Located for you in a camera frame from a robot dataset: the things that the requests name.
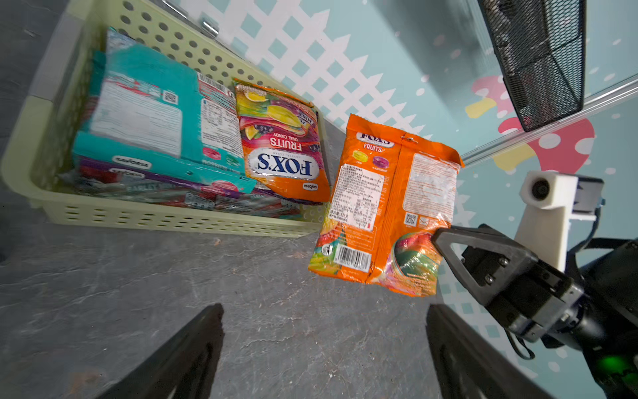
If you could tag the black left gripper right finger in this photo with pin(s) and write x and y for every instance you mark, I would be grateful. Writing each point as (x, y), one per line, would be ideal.
(467, 366)

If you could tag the orange pink fruit candy bag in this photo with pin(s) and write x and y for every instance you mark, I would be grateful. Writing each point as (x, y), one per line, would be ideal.
(281, 143)

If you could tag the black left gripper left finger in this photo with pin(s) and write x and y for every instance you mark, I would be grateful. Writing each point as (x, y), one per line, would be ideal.
(183, 367)

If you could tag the black wire wall basket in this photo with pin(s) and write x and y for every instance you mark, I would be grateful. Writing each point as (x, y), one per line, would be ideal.
(541, 49)

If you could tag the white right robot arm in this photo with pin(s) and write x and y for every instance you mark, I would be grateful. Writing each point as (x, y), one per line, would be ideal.
(608, 269)

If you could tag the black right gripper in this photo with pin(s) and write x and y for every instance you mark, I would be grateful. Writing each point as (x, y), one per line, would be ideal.
(527, 297)

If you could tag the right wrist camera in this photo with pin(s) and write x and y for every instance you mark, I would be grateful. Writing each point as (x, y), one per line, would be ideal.
(552, 200)

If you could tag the light green plastic basket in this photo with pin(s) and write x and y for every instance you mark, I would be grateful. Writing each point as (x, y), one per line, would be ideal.
(39, 148)

